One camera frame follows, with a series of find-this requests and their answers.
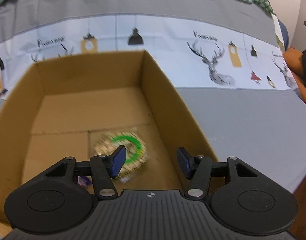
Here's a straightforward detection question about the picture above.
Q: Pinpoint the round green-ring snack pack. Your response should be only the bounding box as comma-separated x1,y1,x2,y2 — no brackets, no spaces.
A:
90,127,148,183

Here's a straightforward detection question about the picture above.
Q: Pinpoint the purple and white snack pack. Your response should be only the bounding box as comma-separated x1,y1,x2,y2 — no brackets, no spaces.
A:
78,176,92,187

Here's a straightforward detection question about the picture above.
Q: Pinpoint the brown cardboard box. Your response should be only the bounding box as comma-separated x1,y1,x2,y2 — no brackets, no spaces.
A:
0,51,216,222

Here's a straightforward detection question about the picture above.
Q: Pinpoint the orange cushion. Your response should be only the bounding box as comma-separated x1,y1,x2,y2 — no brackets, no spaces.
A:
283,47,306,104

